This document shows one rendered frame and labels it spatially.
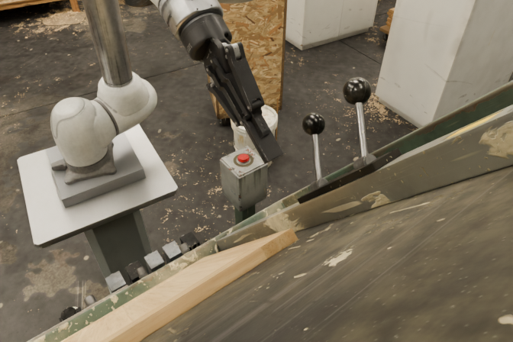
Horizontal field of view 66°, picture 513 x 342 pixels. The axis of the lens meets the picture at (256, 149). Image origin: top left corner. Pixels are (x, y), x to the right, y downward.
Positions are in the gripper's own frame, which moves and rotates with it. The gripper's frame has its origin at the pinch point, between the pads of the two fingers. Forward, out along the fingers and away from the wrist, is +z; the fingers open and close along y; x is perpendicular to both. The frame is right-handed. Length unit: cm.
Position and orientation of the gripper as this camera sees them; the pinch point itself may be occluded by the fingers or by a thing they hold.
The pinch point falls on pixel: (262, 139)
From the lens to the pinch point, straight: 59.7
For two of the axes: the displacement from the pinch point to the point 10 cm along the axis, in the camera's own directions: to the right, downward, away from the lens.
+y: 3.4, -3.2, -8.8
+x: 8.1, -3.8, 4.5
